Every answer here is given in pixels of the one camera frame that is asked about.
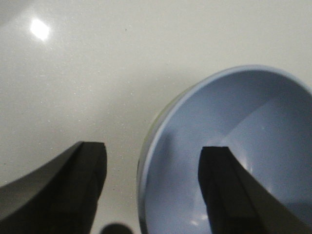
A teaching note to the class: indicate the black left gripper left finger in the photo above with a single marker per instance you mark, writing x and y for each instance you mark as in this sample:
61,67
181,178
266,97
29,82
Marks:
60,197

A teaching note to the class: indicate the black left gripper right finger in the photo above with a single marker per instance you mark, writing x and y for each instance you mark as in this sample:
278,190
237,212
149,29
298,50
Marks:
237,203

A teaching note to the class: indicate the blue bowl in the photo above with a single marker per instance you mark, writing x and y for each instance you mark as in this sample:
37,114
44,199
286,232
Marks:
262,114

